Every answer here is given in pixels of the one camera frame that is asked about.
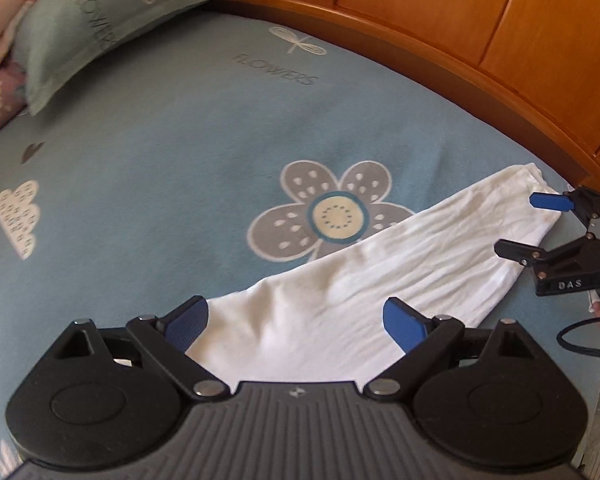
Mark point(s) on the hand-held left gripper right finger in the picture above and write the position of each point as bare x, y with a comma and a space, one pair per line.
405, 325

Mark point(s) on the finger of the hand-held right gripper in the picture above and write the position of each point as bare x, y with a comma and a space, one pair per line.
517, 251
547, 201

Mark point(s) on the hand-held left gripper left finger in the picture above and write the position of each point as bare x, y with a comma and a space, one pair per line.
187, 325

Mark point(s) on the white printed long-sleeve shirt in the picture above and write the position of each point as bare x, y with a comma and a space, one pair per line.
355, 285

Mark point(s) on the blue floral bed sheet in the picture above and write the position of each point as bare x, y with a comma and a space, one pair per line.
180, 135

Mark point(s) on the wooden headboard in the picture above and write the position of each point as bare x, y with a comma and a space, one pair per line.
430, 20

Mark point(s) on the grey-green printed pillow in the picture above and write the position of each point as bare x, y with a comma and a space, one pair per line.
105, 20

